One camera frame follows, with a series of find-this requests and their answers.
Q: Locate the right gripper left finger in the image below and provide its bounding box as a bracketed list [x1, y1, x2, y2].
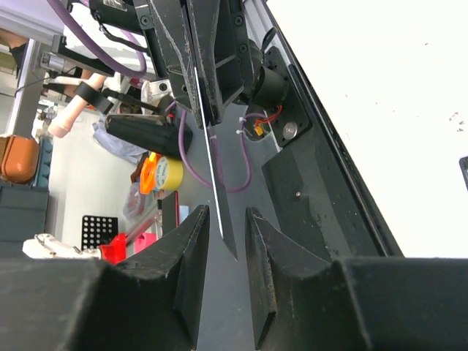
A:
[1, 205, 210, 351]

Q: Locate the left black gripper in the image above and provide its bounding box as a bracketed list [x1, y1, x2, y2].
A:
[131, 0, 290, 129]

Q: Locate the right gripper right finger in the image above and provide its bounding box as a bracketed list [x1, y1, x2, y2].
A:
[245, 208, 467, 350]

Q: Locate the black leather card holder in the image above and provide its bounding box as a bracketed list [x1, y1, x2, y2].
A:
[458, 156, 468, 188]

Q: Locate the orange tape roll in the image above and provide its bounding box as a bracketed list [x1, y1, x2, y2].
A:
[140, 152, 161, 195]

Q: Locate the yellow tape roll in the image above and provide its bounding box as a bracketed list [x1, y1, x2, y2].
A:
[155, 156, 184, 191]

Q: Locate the person in blue shirt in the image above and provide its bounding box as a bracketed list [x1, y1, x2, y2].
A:
[0, 27, 110, 140]

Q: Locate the orange plastic case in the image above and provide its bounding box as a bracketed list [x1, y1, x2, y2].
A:
[1, 135, 40, 184]

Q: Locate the red plastic mount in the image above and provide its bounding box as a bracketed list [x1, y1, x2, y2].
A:
[99, 233, 127, 265]

